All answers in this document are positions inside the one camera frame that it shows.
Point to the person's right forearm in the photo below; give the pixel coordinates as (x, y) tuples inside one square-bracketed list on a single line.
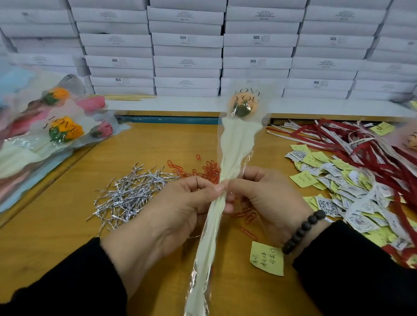
[(368, 273)]

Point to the pile of orange paper clips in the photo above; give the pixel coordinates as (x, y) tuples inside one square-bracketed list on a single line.
[(208, 170)]

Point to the person's right hand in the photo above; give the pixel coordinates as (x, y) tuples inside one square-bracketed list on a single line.
[(273, 201)]

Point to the wooden sticks bundle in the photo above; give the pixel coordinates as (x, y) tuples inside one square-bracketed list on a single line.
[(128, 97)]

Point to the pile of yellow white tags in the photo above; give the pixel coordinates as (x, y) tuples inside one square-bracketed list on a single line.
[(332, 191)]

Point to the long white board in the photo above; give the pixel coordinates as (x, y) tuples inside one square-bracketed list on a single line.
[(317, 107)]

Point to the peach rose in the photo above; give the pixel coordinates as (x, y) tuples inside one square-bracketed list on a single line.
[(236, 144)]

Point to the pile of flowers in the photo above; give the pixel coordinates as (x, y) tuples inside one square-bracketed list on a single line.
[(26, 145)]

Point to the pile of red ribbons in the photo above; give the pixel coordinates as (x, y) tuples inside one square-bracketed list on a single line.
[(376, 154)]

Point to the person's left forearm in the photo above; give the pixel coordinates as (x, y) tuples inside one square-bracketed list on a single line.
[(59, 296)]

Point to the person's left hand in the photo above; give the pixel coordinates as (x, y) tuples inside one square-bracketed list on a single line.
[(166, 217)]

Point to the pile of silver twist ties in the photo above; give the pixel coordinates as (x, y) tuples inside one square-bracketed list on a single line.
[(127, 195)]

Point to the wall of stacked white boxes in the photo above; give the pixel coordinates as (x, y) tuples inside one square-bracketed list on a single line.
[(188, 42)]

